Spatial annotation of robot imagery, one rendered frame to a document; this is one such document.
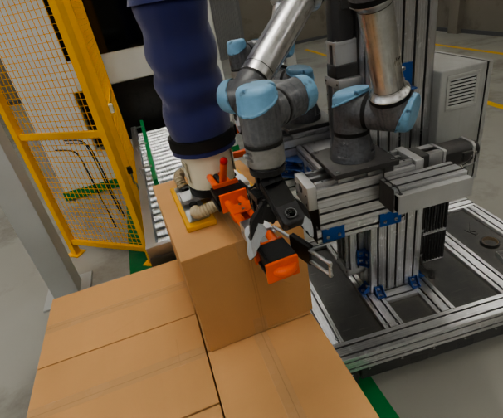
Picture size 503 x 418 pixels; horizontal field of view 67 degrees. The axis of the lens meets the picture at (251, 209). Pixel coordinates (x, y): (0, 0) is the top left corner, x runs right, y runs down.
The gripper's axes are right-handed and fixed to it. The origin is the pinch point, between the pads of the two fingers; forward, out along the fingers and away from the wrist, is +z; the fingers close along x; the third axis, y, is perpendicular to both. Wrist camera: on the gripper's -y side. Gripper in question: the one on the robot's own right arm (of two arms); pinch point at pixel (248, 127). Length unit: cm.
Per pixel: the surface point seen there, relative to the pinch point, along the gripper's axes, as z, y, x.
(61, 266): 82, -81, -115
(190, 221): 12, 43, -39
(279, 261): 0, 93, -28
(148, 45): -41, 33, -36
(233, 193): -1, 59, -27
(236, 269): 24, 59, -31
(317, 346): 55, 74, -13
